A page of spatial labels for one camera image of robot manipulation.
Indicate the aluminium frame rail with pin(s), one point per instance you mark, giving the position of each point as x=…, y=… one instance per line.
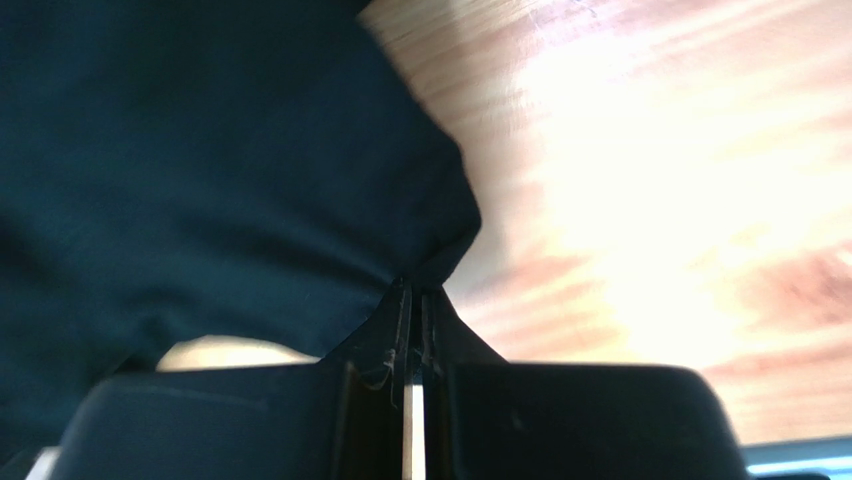
x=828, y=458

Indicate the black t shirt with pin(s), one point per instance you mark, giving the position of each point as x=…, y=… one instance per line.
x=177, y=169

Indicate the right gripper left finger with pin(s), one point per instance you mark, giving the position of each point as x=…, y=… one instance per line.
x=346, y=416

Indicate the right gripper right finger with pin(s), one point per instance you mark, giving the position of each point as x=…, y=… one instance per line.
x=489, y=418

